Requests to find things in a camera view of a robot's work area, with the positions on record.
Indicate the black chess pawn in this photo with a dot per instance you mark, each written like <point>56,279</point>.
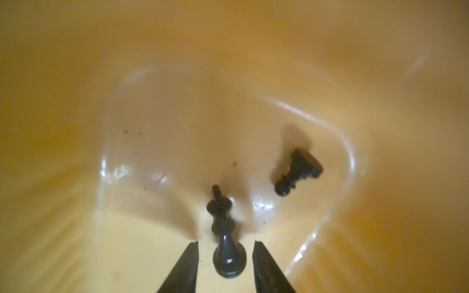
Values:
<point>303,165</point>

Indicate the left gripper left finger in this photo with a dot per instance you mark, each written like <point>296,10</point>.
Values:
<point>183,277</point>

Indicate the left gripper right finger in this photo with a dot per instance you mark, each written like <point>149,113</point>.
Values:
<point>268,276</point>

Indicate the black chess king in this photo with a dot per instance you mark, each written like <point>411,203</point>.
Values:
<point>230,257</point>

